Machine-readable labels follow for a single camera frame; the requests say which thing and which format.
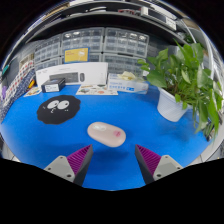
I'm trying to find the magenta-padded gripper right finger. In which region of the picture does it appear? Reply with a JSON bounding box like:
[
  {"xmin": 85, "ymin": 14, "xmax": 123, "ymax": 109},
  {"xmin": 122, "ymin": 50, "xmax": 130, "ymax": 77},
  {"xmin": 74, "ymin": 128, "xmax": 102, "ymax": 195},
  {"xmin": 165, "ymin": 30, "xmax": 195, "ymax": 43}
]
[{"xmin": 134, "ymin": 143, "xmax": 184, "ymax": 185}]

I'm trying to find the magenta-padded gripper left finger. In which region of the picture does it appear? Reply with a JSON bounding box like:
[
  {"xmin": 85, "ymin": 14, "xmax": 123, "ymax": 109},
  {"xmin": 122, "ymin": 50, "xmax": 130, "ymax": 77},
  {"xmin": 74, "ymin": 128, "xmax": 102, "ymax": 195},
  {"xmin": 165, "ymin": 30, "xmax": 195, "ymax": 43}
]
[{"xmin": 43, "ymin": 143, "xmax": 94, "ymax": 188}]

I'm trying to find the pale pink computer mouse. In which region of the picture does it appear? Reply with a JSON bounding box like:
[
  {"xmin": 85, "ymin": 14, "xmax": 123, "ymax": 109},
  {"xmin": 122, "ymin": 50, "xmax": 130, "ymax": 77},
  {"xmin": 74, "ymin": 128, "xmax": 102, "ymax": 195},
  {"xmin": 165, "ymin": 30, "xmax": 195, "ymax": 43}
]
[{"xmin": 87, "ymin": 121, "xmax": 127, "ymax": 148}]

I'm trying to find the black fuzzy creature mouse pad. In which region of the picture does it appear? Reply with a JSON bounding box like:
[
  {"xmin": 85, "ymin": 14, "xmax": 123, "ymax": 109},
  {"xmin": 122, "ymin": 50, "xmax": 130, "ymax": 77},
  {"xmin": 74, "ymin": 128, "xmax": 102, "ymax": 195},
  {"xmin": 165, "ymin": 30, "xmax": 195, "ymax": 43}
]
[{"xmin": 36, "ymin": 94, "xmax": 82, "ymax": 125}]

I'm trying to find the large blue desk mat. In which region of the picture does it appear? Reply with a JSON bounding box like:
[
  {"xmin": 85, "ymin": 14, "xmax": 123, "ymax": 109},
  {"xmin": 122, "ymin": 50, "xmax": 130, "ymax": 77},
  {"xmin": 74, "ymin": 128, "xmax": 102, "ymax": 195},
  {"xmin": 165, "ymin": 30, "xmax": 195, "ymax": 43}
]
[{"xmin": 0, "ymin": 83, "xmax": 214, "ymax": 192}]

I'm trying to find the small cartoon sticker sheet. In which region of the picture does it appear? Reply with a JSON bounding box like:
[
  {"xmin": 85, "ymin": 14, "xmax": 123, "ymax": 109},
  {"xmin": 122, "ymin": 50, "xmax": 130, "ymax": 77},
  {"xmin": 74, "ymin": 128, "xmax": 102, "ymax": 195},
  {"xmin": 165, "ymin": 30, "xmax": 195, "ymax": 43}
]
[{"xmin": 23, "ymin": 86, "xmax": 43, "ymax": 98}]

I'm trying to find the navy polka dot cloth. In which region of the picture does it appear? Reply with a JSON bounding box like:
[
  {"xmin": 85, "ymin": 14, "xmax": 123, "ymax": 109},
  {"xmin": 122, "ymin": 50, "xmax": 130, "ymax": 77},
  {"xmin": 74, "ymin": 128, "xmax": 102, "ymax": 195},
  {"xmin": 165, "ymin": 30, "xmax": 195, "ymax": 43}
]
[{"xmin": 0, "ymin": 78, "xmax": 37, "ymax": 122}]

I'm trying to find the small black cardboard box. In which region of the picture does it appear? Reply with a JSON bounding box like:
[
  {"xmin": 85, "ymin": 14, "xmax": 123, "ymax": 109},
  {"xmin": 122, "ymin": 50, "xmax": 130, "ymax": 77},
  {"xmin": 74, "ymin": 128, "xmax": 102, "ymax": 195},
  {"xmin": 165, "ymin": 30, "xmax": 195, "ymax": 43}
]
[{"xmin": 40, "ymin": 77, "xmax": 67, "ymax": 93}]

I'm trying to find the large cartoon sticker sheet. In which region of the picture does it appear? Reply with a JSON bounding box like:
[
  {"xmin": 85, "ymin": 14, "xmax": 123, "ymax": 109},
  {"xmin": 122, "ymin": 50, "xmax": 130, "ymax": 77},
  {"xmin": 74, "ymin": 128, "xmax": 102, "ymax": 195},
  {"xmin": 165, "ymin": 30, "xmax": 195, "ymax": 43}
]
[{"xmin": 75, "ymin": 83, "xmax": 119, "ymax": 97}]

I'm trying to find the white blue tissue box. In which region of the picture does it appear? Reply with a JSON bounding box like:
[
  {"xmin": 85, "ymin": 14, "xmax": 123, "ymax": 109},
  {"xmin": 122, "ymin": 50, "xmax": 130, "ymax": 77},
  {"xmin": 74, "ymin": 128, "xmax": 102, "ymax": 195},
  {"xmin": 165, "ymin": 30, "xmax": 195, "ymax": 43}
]
[{"xmin": 107, "ymin": 70, "xmax": 150, "ymax": 95}]

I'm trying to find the green plant in white pot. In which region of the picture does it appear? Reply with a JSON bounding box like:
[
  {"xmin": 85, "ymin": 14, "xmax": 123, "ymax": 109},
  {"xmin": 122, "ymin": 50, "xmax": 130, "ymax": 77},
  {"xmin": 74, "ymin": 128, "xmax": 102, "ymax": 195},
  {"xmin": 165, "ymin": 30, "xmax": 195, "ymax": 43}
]
[{"xmin": 137, "ymin": 39, "xmax": 224, "ymax": 141}]

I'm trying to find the white polka dot cloth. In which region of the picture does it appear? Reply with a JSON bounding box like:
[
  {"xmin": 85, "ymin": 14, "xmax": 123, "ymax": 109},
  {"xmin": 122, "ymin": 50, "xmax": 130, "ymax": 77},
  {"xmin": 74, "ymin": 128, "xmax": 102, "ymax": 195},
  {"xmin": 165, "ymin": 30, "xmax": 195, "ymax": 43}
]
[{"xmin": 4, "ymin": 59, "xmax": 35, "ymax": 99}]

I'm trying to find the white keyboard packaging box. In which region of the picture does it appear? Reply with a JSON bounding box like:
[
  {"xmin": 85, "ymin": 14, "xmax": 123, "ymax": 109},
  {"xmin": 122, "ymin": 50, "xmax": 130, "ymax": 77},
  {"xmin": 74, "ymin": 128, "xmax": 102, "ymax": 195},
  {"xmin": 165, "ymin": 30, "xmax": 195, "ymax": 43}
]
[{"xmin": 35, "ymin": 61, "xmax": 109, "ymax": 88}]

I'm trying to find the yellow box with blue edge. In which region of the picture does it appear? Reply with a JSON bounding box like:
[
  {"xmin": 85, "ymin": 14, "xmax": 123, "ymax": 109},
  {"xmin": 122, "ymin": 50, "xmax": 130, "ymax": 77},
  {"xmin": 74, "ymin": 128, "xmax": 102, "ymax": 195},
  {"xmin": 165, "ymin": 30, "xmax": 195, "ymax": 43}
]
[{"xmin": 63, "ymin": 46, "xmax": 91, "ymax": 64}]

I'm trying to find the dark shelf unit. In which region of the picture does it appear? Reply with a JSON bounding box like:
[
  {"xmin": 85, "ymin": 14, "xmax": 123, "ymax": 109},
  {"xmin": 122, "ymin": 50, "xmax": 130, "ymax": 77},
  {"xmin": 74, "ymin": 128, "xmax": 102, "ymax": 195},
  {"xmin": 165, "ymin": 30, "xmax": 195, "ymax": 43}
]
[{"xmin": 19, "ymin": 0, "xmax": 214, "ymax": 48}]

